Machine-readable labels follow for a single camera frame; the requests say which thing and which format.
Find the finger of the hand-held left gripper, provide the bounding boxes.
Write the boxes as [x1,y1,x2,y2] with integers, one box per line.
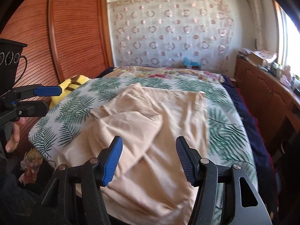
[3,101,49,122]
[7,85,62,103]

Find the blue plastic toy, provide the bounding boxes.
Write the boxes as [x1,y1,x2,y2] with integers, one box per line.
[182,56,202,69]

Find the floral pillow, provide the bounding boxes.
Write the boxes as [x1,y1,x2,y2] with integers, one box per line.
[103,66,224,84]

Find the beige printed t-shirt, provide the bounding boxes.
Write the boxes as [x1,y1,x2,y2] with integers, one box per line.
[63,84,209,218]

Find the sheer circle pattern curtain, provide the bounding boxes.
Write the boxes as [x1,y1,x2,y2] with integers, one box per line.
[107,0,236,70]

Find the bright window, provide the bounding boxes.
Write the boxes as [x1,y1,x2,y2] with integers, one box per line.
[272,0,300,95]

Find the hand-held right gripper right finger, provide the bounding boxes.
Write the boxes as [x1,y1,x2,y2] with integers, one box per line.
[175,136,273,225]

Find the pink dotted wrapping paper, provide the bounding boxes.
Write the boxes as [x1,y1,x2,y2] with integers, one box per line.
[254,49,278,62]

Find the wooden side cabinet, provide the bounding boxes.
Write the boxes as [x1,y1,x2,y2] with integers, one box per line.
[234,56,300,152]

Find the yellow striped plush toy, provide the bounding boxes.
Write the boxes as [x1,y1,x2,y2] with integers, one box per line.
[48,74,91,110]

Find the black cable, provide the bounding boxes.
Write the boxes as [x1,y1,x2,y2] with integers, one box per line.
[14,56,28,85]

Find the wooden slatted wardrobe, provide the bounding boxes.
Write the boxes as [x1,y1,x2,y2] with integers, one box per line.
[0,0,116,152]

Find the navy blue bed sheet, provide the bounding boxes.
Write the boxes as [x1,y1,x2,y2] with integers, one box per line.
[96,67,275,217]

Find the cardboard box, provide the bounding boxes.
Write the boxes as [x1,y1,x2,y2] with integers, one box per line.
[248,52,268,68]

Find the person's dark trousers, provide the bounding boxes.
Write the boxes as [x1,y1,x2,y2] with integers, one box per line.
[0,166,51,225]

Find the faded floral cloth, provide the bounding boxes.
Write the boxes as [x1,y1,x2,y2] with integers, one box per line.
[18,147,57,186]

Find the person's left hand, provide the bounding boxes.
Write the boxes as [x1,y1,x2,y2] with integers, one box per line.
[6,118,26,153]

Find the green leaf print blanket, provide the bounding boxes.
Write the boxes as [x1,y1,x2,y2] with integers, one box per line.
[28,76,259,217]

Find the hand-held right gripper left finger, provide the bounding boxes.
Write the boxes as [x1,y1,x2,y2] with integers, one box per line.
[30,135,124,225]

